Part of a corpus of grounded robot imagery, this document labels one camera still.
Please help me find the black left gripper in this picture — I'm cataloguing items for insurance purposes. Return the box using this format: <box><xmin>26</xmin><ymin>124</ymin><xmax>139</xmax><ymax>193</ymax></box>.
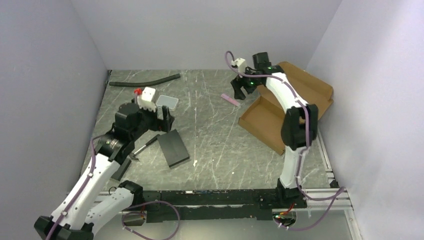
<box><xmin>131</xmin><ymin>103</ymin><xmax>174</xmax><ymax>141</ymax></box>

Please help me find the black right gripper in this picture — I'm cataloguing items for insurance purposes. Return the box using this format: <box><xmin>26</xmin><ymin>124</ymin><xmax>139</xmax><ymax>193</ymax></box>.
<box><xmin>231</xmin><ymin>66</ymin><xmax>263</xmax><ymax>101</ymax></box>

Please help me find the pink eraser bar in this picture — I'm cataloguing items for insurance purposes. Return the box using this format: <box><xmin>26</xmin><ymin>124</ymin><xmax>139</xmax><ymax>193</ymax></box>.
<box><xmin>221</xmin><ymin>93</ymin><xmax>241</xmax><ymax>107</ymax></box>

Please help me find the brown cardboard paper box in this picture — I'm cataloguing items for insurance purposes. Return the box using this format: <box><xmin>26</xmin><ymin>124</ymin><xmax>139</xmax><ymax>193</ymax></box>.
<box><xmin>238</xmin><ymin>61</ymin><xmax>334</xmax><ymax>155</ymax></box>

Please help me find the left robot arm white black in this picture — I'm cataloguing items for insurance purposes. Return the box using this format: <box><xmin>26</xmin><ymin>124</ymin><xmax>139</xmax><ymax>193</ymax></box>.
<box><xmin>34</xmin><ymin>102</ymin><xmax>175</xmax><ymax>240</ymax></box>

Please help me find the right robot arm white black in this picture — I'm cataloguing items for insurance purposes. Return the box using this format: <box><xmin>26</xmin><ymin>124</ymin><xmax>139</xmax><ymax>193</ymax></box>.
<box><xmin>224</xmin><ymin>50</ymin><xmax>319</xmax><ymax>208</ymax></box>

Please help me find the black rectangular box centre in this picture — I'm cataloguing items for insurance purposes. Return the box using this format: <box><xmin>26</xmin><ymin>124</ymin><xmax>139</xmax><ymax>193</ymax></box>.
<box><xmin>157</xmin><ymin>129</ymin><xmax>190</xmax><ymax>168</ymax></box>

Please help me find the black flat box left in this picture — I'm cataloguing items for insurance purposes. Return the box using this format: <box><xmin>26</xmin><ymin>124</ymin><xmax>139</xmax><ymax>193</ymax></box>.
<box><xmin>111</xmin><ymin>158</ymin><xmax>132</xmax><ymax>181</ymax></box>

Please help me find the black foam tube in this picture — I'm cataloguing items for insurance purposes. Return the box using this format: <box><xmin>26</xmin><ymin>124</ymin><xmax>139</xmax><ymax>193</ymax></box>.
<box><xmin>108</xmin><ymin>73</ymin><xmax>181</xmax><ymax>88</ymax></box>

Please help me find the small metal hammer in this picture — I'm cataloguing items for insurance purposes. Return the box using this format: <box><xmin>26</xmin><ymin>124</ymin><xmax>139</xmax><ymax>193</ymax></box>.
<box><xmin>128</xmin><ymin>134</ymin><xmax>160</xmax><ymax>162</ymax></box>

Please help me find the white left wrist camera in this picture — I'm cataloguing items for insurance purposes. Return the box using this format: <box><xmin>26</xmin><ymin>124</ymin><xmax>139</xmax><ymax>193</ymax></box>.
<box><xmin>134</xmin><ymin>87</ymin><xmax>157</xmax><ymax>113</ymax></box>

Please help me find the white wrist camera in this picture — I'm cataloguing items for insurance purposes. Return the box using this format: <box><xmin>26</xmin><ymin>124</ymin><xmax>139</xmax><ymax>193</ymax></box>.
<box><xmin>134</xmin><ymin>87</ymin><xmax>157</xmax><ymax>113</ymax></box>
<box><xmin>231</xmin><ymin>57</ymin><xmax>248</xmax><ymax>74</ymax></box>

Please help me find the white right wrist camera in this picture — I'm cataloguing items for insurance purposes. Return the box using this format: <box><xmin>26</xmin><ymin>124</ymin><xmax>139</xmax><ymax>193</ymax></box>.
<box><xmin>231</xmin><ymin>57</ymin><xmax>248</xmax><ymax>74</ymax></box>

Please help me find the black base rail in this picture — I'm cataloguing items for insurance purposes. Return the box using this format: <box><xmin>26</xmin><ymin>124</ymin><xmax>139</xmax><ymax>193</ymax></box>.
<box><xmin>126</xmin><ymin>188</ymin><xmax>307</xmax><ymax>223</ymax></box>

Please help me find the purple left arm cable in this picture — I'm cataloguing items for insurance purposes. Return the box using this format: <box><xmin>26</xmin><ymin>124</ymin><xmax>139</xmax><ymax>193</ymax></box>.
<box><xmin>44</xmin><ymin>134</ymin><xmax>181</xmax><ymax>240</ymax></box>

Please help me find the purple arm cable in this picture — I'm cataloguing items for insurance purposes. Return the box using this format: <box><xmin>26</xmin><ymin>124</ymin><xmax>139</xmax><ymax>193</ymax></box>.
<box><xmin>225</xmin><ymin>50</ymin><xmax>347</xmax><ymax>232</ymax></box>
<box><xmin>44</xmin><ymin>134</ymin><xmax>181</xmax><ymax>240</ymax></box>

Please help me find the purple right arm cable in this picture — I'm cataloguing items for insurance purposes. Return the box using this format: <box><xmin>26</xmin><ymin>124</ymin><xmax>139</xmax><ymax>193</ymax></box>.
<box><xmin>225</xmin><ymin>50</ymin><xmax>347</xmax><ymax>232</ymax></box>

